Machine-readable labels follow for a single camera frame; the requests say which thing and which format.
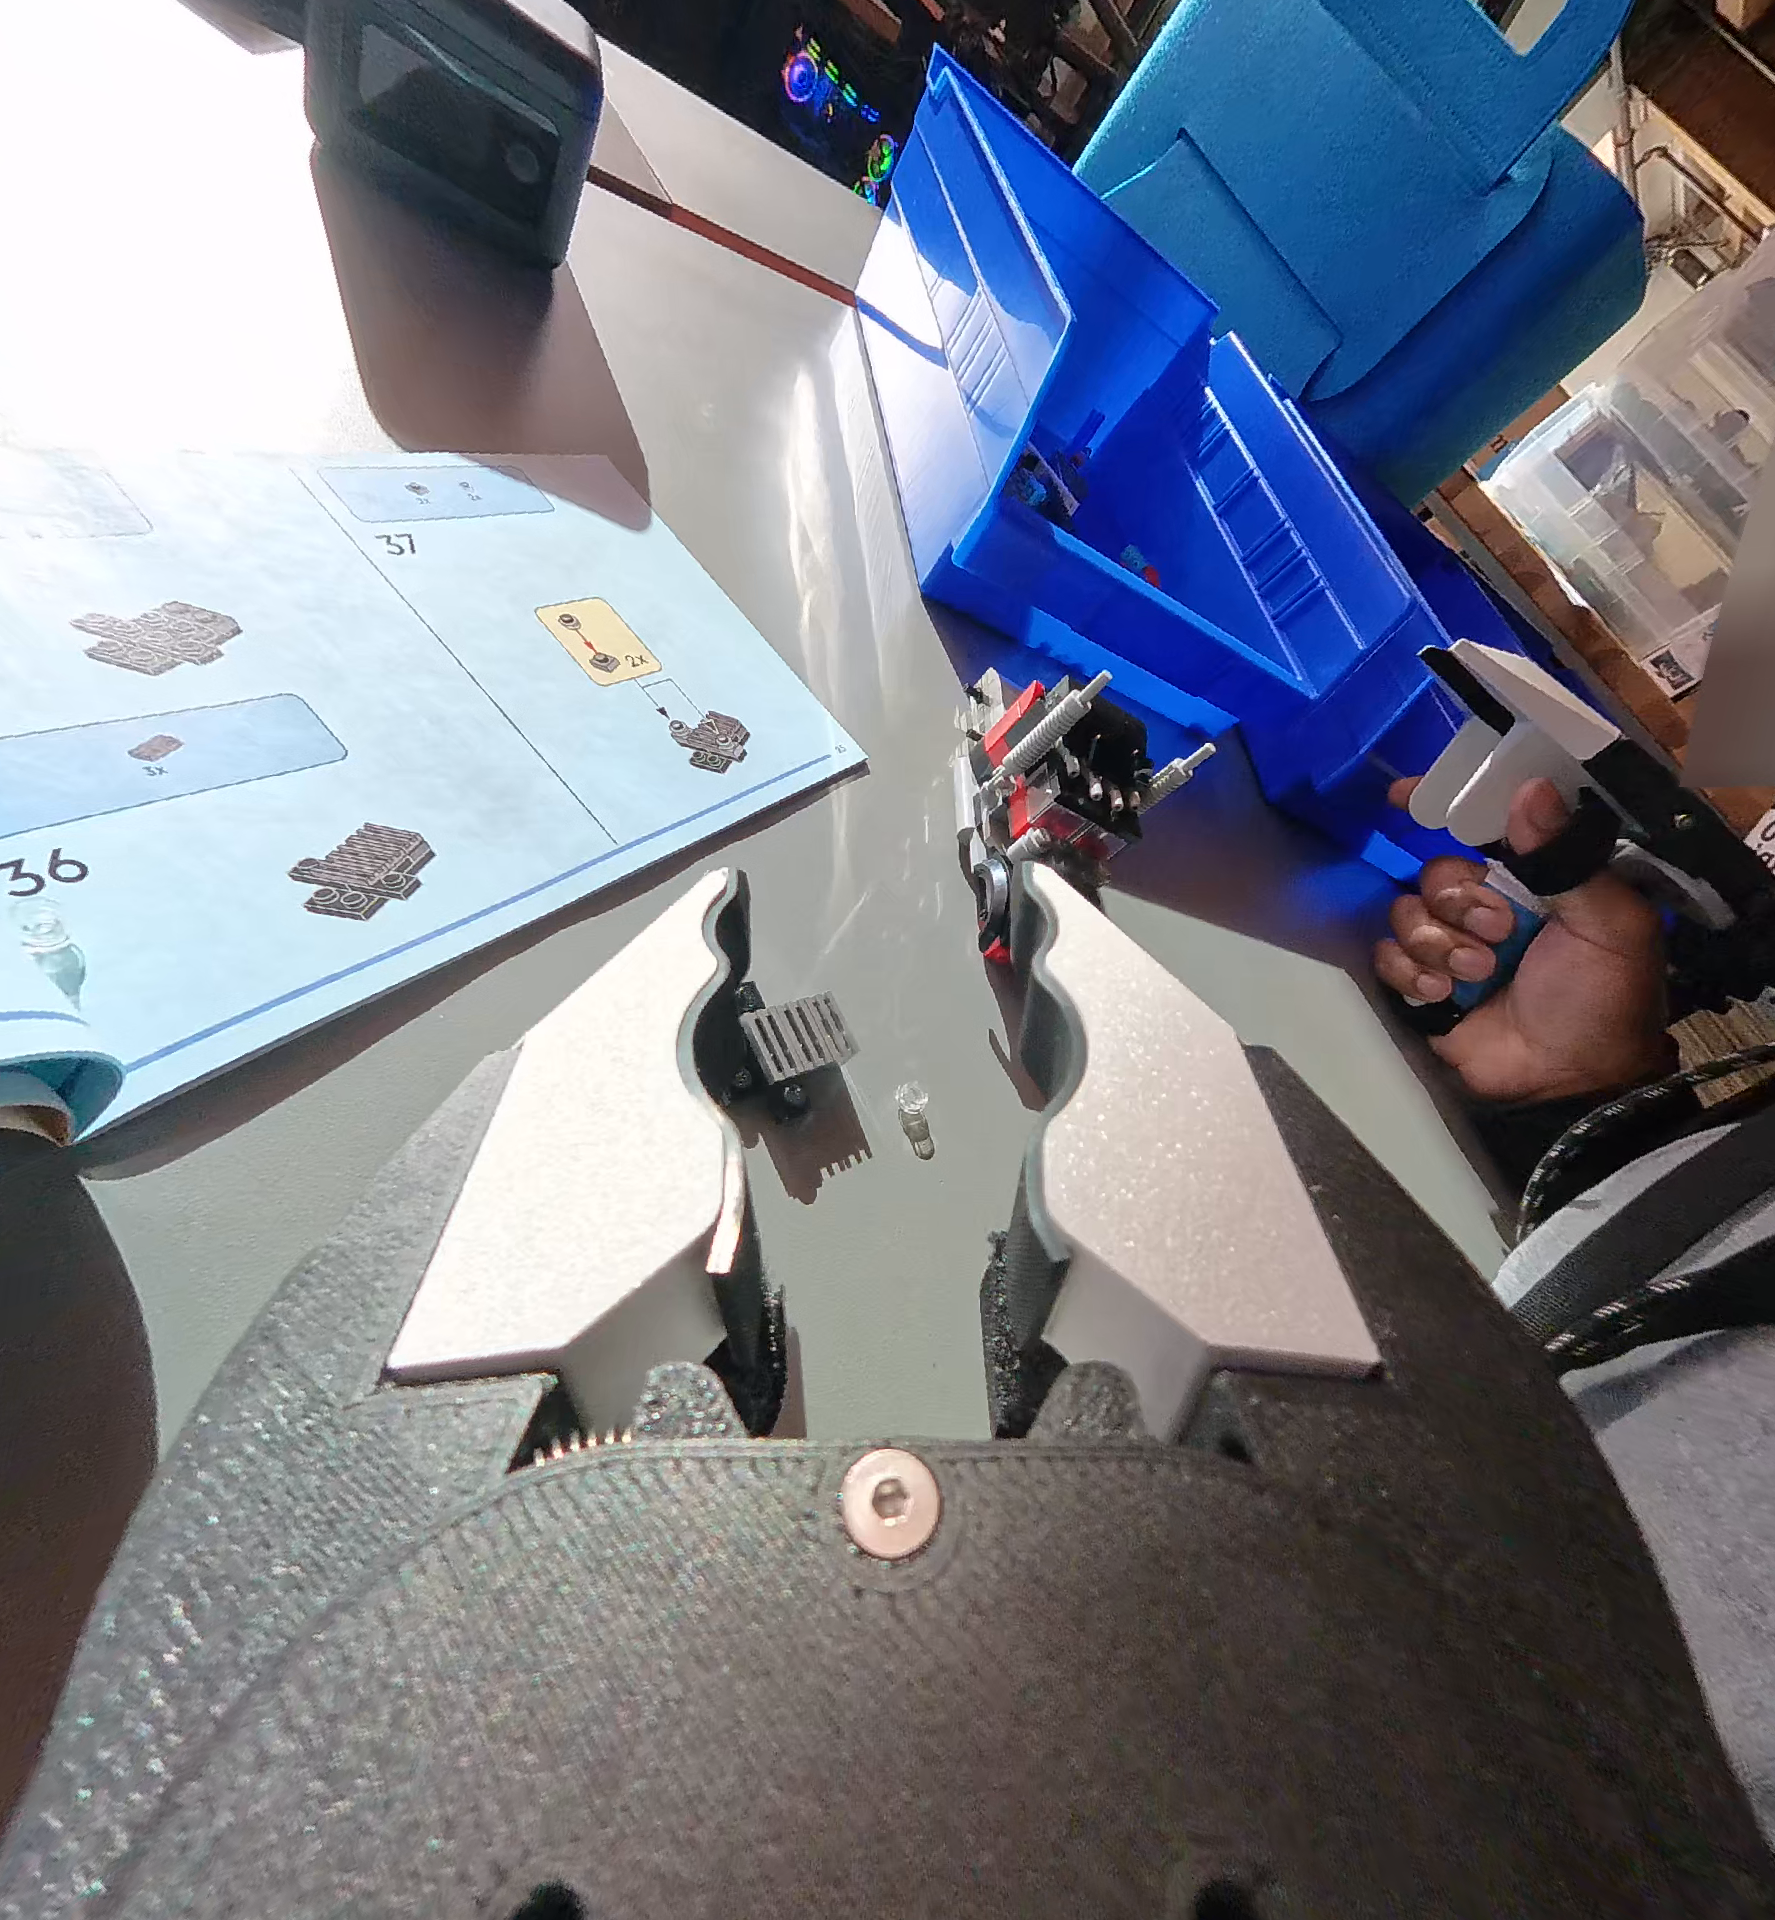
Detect small grey black brick piece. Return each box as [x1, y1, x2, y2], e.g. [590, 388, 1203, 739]
[691, 980, 869, 1130]

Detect person's right hand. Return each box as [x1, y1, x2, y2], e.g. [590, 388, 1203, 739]
[1371, 772, 1682, 1108]

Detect grey desk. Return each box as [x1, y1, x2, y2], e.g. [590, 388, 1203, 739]
[0, 0, 1522, 1443]

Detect red black toy brick model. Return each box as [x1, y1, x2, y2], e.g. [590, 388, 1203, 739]
[950, 672, 1224, 964]

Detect red tape strip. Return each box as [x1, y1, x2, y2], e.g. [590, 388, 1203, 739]
[585, 162, 889, 305]

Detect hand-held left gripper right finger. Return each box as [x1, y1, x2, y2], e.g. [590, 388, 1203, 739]
[983, 861, 1386, 1442]

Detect black action camera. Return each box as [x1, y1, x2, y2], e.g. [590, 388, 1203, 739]
[299, 0, 609, 277]

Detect ribbed blue plastic bin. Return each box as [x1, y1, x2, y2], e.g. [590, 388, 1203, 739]
[1030, 331, 1522, 890]

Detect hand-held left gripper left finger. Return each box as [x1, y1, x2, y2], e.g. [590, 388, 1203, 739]
[380, 867, 815, 1451]

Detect computer with coloured lights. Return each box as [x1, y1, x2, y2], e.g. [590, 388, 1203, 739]
[771, 24, 921, 207]

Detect blue red brick piece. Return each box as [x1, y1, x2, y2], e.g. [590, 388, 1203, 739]
[1015, 438, 1115, 523]

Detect person's grey clothing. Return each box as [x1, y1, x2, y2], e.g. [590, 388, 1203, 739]
[1495, 1111, 1775, 1920]

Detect blue foam block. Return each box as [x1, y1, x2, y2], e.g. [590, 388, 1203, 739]
[1072, 0, 1650, 514]

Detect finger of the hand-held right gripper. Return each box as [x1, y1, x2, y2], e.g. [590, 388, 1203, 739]
[1409, 724, 1567, 846]
[1416, 636, 1628, 770]

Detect black speckled cord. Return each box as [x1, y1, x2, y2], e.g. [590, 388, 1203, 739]
[1515, 1028, 1775, 1359]

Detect light blue instruction booklet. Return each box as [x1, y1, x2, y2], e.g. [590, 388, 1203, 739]
[0, 438, 876, 1154]

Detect clear plastic storage boxes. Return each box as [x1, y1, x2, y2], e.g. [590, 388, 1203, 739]
[1428, 451, 1704, 755]

